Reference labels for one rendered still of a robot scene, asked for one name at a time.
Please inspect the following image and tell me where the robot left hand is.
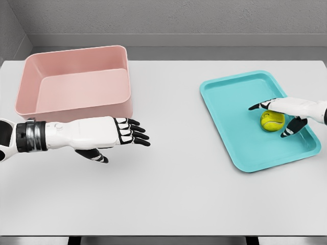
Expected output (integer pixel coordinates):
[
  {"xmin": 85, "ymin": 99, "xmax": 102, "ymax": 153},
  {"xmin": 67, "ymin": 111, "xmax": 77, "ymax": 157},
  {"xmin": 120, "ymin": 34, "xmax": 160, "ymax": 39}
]
[{"xmin": 72, "ymin": 116, "xmax": 151, "ymax": 164}]

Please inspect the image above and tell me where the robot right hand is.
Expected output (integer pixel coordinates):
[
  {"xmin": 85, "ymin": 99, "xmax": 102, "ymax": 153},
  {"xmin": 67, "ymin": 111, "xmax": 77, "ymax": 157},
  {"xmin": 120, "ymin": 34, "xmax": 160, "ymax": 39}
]
[{"xmin": 248, "ymin": 97, "xmax": 315, "ymax": 138}]

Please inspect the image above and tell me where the yellow tennis ball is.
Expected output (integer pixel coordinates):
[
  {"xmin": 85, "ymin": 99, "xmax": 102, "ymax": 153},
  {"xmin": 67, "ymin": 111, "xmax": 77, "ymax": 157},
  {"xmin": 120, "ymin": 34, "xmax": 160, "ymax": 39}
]
[{"xmin": 260, "ymin": 110, "xmax": 286, "ymax": 132}]

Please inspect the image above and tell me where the blue tray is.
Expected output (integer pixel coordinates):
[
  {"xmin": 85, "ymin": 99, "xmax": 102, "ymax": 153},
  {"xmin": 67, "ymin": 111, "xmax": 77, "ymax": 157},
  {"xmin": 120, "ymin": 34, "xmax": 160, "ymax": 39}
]
[{"xmin": 199, "ymin": 70, "xmax": 322, "ymax": 174}]

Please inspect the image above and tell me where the pink basket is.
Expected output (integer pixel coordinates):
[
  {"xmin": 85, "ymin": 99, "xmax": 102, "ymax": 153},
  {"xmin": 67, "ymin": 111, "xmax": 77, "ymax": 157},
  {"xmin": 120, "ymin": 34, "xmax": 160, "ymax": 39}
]
[{"xmin": 14, "ymin": 45, "xmax": 133, "ymax": 121}]

